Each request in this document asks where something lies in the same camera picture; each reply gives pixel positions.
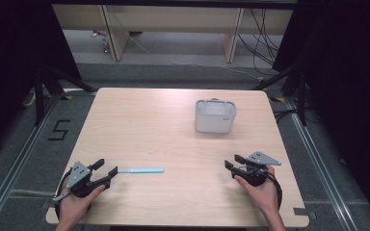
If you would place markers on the black metal stand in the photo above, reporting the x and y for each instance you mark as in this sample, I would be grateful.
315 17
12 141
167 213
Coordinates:
39 99
302 96

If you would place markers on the black curtain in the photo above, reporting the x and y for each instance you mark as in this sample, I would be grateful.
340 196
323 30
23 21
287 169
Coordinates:
9 48
350 64

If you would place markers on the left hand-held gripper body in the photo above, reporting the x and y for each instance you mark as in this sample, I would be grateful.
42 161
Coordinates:
77 174

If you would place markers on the person's right hand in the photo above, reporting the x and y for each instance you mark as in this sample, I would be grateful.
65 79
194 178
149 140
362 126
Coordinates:
266 195

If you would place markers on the light blue toothbrush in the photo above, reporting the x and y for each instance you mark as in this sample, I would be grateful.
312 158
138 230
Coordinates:
144 170

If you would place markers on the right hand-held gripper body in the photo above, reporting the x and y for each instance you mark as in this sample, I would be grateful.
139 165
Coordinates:
253 174

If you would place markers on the small colourful floor item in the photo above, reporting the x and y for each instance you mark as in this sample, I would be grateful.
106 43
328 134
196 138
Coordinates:
105 46

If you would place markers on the white toothbrush holder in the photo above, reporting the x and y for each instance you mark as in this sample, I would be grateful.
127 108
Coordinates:
213 123

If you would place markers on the aluminium floor rail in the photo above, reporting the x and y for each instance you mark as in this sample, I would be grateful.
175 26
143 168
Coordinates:
16 166
321 160

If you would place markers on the black overhead frame bar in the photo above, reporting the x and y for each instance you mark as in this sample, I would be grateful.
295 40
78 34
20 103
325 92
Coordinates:
173 3

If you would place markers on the yellow tape marker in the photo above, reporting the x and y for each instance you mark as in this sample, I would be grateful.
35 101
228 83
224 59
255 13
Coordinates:
277 99
66 97

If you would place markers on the beige wooden office desk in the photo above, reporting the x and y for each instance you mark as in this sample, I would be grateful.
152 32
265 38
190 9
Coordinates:
173 19

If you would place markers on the person's left hand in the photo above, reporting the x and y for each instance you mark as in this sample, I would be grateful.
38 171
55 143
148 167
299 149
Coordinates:
72 208

